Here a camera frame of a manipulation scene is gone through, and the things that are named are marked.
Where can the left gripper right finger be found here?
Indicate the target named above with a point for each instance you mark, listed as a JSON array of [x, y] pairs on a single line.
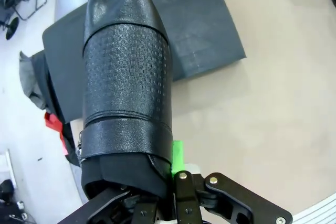
[[189, 197]]

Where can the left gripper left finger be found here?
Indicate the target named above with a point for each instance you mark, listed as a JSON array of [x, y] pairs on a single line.
[[110, 205]]

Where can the red plastic piece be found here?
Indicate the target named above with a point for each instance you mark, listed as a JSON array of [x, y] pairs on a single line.
[[52, 123]]

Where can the grey cloth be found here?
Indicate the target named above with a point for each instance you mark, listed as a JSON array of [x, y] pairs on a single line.
[[29, 82]]

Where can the black round base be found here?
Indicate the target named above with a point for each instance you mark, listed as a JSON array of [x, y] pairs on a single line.
[[12, 28]]

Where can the aluminium table edge rail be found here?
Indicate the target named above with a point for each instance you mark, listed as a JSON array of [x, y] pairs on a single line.
[[320, 211]]

